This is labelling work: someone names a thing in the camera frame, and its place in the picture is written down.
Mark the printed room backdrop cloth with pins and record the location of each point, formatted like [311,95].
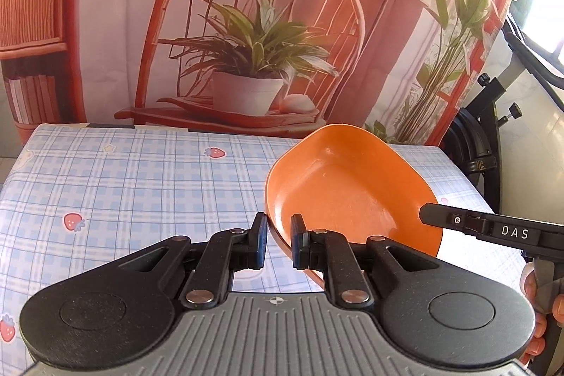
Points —
[110,6]

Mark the person's right hand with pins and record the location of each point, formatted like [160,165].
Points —
[528,283]

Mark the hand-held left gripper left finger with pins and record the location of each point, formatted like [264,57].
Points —
[261,244]

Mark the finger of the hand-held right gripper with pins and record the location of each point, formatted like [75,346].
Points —
[449,219]

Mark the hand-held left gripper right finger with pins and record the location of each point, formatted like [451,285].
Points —
[298,246]

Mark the blue checked tablecloth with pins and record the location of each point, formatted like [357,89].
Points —
[132,182]

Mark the orange bowl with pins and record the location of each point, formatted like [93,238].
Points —
[352,182]

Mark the black exercise bike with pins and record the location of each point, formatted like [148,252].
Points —
[480,147]

